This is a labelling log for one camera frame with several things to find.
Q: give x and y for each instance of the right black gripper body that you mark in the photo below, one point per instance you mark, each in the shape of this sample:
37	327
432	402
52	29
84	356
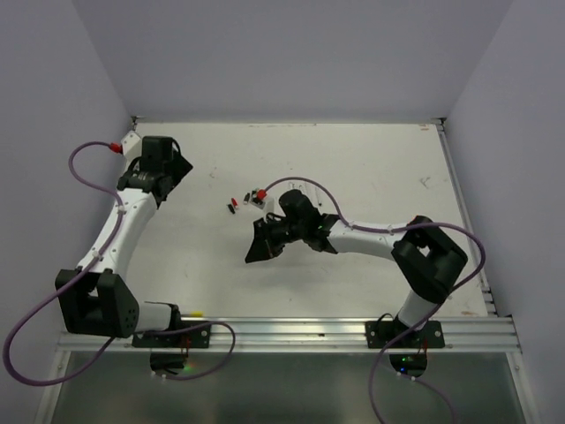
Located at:
290	231

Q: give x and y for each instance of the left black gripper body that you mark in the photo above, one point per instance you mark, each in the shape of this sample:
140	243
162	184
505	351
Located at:
166	172

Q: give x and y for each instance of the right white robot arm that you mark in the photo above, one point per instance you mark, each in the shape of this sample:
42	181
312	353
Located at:
427	257

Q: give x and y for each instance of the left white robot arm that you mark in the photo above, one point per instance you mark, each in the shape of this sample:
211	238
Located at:
94	297

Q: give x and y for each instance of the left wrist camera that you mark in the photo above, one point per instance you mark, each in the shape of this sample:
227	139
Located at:
131	145

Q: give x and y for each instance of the aluminium mounting rail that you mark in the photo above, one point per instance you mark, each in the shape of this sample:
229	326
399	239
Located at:
353	335

